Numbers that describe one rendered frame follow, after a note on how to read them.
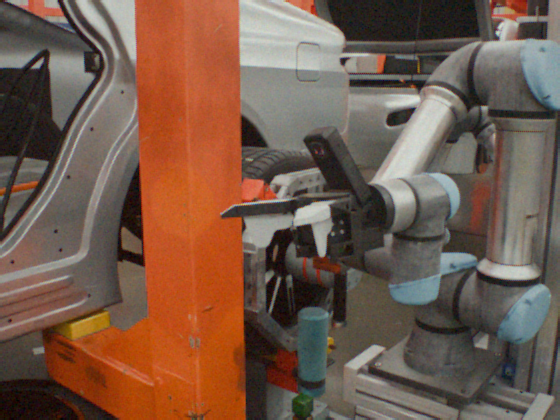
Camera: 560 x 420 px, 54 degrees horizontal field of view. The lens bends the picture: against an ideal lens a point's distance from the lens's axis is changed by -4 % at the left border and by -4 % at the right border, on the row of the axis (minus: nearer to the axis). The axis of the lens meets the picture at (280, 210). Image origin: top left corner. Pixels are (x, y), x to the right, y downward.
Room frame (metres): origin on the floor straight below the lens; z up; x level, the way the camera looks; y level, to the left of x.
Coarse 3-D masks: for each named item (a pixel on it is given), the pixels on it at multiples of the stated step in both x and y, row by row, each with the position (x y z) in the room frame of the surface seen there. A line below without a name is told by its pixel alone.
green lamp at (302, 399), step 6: (300, 396) 1.22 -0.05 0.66; (306, 396) 1.22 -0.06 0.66; (294, 402) 1.20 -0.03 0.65; (300, 402) 1.20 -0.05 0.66; (306, 402) 1.19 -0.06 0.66; (312, 402) 1.21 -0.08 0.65; (294, 408) 1.20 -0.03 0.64; (300, 408) 1.19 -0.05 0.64; (306, 408) 1.19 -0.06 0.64; (312, 408) 1.21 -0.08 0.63; (300, 414) 1.19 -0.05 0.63; (306, 414) 1.19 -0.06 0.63
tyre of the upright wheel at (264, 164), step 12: (252, 156) 1.73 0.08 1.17; (264, 156) 1.71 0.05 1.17; (276, 156) 1.71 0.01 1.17; (288, 156) 1.74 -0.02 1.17; (300, 156) 1.79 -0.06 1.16; (252, 168) 1.65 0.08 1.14; (264, 168) 1.65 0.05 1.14; (276, 168) 1.69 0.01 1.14; (288, 168) 1.74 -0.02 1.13; (300, 168) 1.79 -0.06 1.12; (264, 180) 1.65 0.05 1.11; (324, 288) 1.91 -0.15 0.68; (252, 336) 1.60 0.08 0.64; (252, 348) 1.60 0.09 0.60; (264, 348) 1.65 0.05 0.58; (276, 348) 1.69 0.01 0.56
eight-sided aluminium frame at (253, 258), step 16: (288, 176) 1.64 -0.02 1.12; (304, 176) 1.66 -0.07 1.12; (320, 176) 1.73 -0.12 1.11; (288, 192) 1.60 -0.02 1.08; (256, 256) 1.49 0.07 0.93; (256, 272) 1.49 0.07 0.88; (256, 288) 1.49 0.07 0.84; (256, 304) 1.49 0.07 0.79; (320, 304) 1.84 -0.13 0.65; (256, 320) 1.49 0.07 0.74; (272, 320) 1.54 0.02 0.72; (272, 336) 1.55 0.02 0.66; (288, 336) 1.60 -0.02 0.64
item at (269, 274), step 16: (272, 240) 1.71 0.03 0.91; (288, 240) 1.84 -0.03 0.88; (272, 256) 1.71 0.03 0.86; (272, 272) 1.71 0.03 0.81; (272, 288) 1.73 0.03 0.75; (288, 288) 1.78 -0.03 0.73; (304, 288) 1.92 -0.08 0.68; (320, 288) 1.89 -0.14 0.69; (272, 304) 1.71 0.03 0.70; (288, 304) 1.78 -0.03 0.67; (304, 304) 1.86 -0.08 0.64; (288, 320) 1.78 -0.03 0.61
